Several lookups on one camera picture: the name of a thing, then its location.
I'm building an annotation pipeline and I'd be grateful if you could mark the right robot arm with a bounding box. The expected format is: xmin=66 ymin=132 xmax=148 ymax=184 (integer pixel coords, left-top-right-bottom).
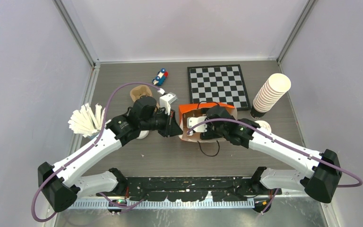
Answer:
xmin=198 ymin=105 xmax=342 ymax=203

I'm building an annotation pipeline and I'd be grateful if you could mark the blue white toy figure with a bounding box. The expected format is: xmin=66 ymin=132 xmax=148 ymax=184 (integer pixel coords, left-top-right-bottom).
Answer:
xmin=152 ymin=68 xmax=168 ymax=87

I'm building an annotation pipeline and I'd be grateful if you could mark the orange paper bag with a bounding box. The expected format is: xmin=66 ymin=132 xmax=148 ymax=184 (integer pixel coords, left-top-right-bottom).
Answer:
xmin=179 ymin=102 xmax=238 ymax=157

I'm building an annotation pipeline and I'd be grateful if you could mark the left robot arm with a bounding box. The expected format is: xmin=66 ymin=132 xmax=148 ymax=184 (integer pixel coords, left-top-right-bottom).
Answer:
xmin=38 ymin=93 xmax=183 ymax=212

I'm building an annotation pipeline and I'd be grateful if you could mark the stack of white paper cups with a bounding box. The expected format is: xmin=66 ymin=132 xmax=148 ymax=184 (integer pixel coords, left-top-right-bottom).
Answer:
xmin=251 ymin=73 xmax=291 ymax=119

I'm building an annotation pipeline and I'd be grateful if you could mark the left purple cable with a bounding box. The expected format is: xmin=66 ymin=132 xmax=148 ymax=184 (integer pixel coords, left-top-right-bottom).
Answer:
xmin=30 ymin=82 xmax=166 ymax=223

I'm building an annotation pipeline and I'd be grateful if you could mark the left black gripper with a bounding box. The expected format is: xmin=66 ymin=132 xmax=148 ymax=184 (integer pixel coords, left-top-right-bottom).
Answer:
xmin=140 ymin=107 xmax=183 ymax=138

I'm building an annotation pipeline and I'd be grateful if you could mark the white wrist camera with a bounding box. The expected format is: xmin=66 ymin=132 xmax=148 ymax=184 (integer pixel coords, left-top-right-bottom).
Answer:
xmin=158 ymin=88 xmax=178 ymax=115
xmin=187 ymin=116 xmax=208 ymax=136

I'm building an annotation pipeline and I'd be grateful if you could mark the black white checkerboard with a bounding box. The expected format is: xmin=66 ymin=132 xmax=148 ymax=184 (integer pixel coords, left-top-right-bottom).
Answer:
xmin=187 ymin=64 xmax=251 ymax=110

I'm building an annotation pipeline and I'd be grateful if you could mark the brown pulp cup carrier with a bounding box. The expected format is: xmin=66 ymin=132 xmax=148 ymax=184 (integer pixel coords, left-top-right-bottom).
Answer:
xmin=130 ymin=85 xmax=159 ymax=111

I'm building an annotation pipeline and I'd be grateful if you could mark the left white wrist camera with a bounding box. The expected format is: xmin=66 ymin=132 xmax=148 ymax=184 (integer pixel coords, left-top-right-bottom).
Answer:
xmin=158 ymin=88 xmax=178 ymax=115

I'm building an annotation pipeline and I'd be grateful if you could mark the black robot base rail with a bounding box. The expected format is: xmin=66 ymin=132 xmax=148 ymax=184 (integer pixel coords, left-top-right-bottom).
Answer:
xmin=95 ymin=176 xmax=282 ymax=203

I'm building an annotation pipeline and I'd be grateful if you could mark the white plastic cup lid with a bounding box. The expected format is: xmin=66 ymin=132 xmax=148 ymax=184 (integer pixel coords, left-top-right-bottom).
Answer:
xmin=255 ymin=120 xmax=272 ymax=132

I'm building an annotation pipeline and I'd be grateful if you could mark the blue straw holder cup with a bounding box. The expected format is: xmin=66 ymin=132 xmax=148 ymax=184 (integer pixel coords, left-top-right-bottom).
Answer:
xmin=87 ymin=135 xmax=97 ymax=140

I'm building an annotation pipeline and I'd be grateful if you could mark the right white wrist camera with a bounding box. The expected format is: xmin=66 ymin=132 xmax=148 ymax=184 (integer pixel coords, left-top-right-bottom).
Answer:
xmin=187 ymin=116 xmax=208 ymax=136

